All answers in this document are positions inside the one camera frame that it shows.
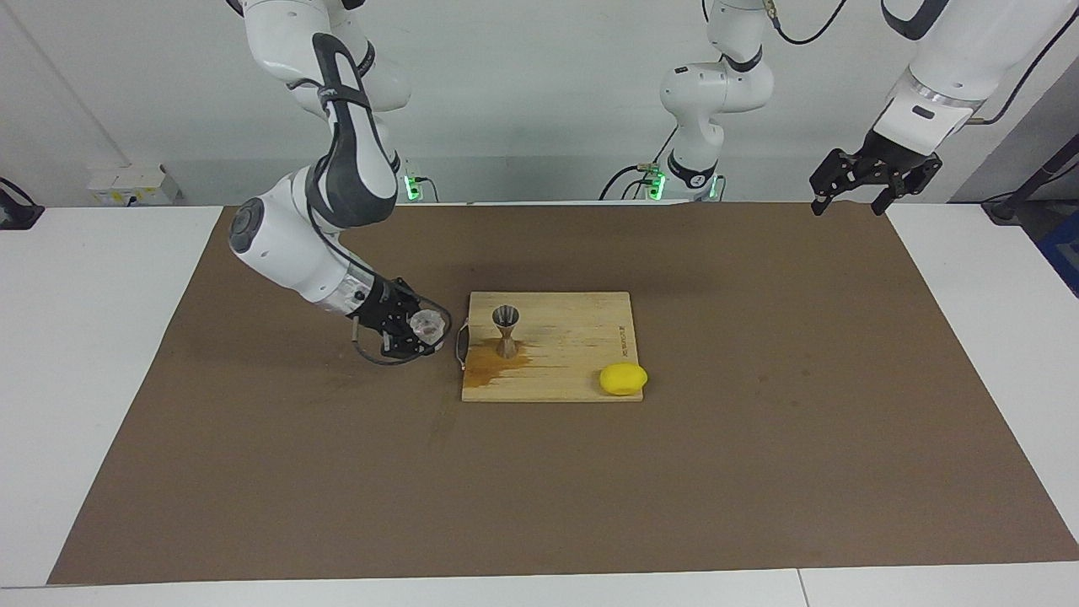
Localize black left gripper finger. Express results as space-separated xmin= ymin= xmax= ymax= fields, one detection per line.
xmin=872 ymin=155 xmax=944 ymax=218
xmin=808 ymin=147 xmax=874 ymax=218

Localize clear faceted glass cup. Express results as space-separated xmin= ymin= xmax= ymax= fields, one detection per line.
xmin=410 ymin=308 xmax=448 ymax=352

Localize steel double jigger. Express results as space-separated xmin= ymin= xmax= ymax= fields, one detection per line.
xmin=491 ymin=304 xmax=523 ymax=360

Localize bamboo cutting board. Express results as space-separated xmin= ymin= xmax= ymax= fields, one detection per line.
xmin=455 ymin=291 xmax=645 ymax=404

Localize blue crate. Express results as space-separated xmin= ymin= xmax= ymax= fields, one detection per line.
xmin=1036 ymin=209 xmax=1079 ymax=298

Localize yellow lemon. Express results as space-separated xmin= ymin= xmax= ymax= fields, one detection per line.
xmin=599 ymin=361 xmax=650 ymax=398

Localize white cardboard box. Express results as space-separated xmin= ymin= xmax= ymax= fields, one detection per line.
xmin=88 ymin=164 xmax=183 ymax=207

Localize brown table mat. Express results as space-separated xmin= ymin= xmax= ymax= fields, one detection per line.
xmin=46 ymin=201 xmax=1079 ymax=588

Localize black table clamp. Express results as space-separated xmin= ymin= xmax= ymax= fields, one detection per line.
xmin=0 ymin=176 xmax=46 ymax=231

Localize black camera stand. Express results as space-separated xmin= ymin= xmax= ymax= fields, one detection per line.
xmin=981 ymin=133 xmax=1079 ymax=226

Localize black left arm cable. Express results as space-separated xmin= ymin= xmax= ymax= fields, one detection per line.
xmin=762 ymin=0 xmax=1079 ymax=128

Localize black base cables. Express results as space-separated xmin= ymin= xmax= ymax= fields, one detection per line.
xmin=599 ymin=125 xmax=677 ymax=201

